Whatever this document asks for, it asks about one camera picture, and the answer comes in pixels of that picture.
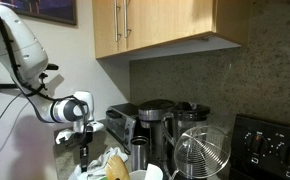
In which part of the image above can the stainless steel tumbler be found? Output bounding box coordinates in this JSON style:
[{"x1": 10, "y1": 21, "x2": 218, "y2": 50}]
[{"x1": 130, "y1": 135, "x2": 150, "y2": 172}]

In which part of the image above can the silver black toaster oven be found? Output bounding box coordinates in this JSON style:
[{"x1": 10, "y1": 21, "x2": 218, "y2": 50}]
[{"x1": 105, "y1": 102, "x2": 141, "y2": 152}]

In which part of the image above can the silver cabinet handle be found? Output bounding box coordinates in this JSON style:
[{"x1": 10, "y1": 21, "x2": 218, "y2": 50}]
[
  {"x1": 122, "y1": 0, "x2": 132, "y2": 39},
  {"x1": 113, "y1": 0, "x2": 122, "y2": 43}
]

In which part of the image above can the thin black hanging cable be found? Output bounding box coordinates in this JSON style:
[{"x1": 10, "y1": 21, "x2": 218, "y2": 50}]
[{"x1": 0, "y1": 91, "x2": 23, "y2": 135}]

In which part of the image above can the glass blender black lid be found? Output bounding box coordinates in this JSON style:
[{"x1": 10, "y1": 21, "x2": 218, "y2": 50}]
[{"x1": 172, "y1": 101, "x2": 212, "y2": 143}]

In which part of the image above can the white towel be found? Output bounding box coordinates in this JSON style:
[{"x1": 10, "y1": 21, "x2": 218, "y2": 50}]
[{"x1": 83, "y1": 146, "x2": 130, "y2": 180}]

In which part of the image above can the dark framed wall picture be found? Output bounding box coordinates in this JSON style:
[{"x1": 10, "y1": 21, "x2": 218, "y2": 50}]
[{"x1": 0, "y1": 0, "x2": 78, "y2": 26}]

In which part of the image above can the steel black coffee maker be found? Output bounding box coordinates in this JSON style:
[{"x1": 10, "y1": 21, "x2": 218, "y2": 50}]
[{"x1": 137, "y1": 98, "x2": 177, "y2": 169}]

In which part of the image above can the wooden upper cabinet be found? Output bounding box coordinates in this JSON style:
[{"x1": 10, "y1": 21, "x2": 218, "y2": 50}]
[{"x1": 91, "y1": 0, "x2": 253, "y2": 61}]

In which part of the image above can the black electric stove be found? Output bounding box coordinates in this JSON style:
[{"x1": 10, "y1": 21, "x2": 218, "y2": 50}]
[{"x1": 229, "y1": 113, "x2": 290, "y2": 180}]

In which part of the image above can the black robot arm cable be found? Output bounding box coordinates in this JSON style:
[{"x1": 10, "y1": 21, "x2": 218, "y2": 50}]
[{"x1": 0, "y1": 1, "x2": 90, "y2": 148}]

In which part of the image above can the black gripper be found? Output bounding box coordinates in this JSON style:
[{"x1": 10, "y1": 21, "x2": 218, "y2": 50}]
[{"x1": 78, "y1": 125, "x2": 95, "y2": 174}]

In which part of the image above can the wooden slotted spoon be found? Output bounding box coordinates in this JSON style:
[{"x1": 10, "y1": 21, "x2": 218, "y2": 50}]
[{"x1": 104, "y1": 154, "x2": 131, "y2": 180}]

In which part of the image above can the white bowl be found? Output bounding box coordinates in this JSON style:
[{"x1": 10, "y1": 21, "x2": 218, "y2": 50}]
[{"x1": 128, "y1": 169, "x2": 150, "y2": 180}]

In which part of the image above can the black camera stand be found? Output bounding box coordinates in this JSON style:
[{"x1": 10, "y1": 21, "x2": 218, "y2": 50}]
[{"x1": 0, "y1": 78, "x2": 20, "y2": 96}]

